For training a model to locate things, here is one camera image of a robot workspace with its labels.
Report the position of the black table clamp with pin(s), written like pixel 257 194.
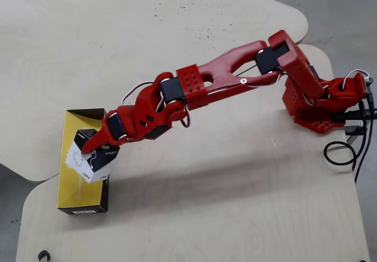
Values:
pixel 355 129

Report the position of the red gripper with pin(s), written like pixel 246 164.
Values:
pixel 114 129

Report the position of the small black white cardboard box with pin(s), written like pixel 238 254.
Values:
pixel 88 167

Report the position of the small black curved clip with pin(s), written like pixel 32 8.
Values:
pixel 43 255

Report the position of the long black yellow cardboard box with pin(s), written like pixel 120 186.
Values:
pixel 70 191

